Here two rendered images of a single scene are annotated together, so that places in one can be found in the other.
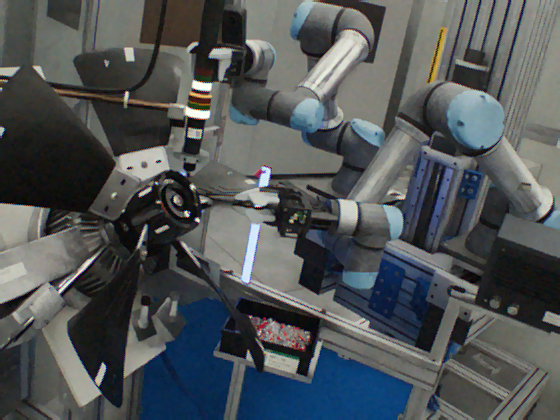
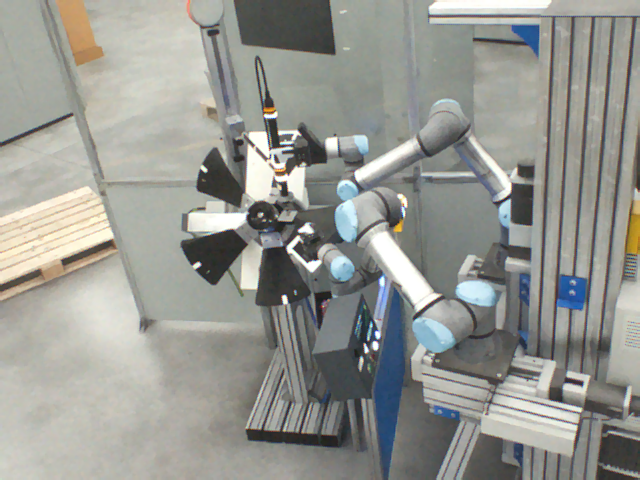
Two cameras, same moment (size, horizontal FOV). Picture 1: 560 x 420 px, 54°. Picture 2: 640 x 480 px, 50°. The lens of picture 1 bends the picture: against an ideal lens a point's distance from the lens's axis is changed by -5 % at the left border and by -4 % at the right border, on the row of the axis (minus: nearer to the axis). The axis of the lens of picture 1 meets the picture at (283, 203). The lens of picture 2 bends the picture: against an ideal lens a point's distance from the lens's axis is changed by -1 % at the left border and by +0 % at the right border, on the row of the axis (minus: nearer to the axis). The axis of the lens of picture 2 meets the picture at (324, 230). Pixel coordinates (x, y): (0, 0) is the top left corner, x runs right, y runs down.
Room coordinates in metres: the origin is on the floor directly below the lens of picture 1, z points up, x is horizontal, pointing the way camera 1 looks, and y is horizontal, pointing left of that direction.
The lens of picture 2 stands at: (0.91, -2.16, 2.49)
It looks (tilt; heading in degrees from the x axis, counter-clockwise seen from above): 31 degrees down; 83
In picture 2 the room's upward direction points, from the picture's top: 8 degrees counter-clockwise
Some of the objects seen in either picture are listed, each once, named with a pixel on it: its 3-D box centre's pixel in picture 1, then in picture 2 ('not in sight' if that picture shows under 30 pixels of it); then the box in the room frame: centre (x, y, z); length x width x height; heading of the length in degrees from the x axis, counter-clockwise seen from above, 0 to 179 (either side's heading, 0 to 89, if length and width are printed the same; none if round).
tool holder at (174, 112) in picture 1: (189, 132); (282, 185); (1.06, 0.20, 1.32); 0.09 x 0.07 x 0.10; 102
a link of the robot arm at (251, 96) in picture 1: (253, 101); (354, 172); (1.33, 0.12, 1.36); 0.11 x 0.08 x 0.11; 67
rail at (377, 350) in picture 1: (277, 308); (382, 308); (1.35, -0.04, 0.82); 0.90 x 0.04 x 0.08; 67
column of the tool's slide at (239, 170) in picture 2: not in sight; (246, 206); (0.91, 0.90, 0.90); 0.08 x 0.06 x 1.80; 12
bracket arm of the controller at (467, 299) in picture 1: (500, 310); not in sight; (1.15, -0.53, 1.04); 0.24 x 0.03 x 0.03; 67
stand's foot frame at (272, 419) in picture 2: not in sight; (306, 391); (1.02, 0.43, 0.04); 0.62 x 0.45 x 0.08; 67
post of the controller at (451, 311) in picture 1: (446, 325); not in sight; (1.19, -0.44, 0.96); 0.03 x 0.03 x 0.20; 67
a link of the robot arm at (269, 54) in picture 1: (255, 58); (352, 147); (1.34, 0.13, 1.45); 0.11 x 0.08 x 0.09; 167
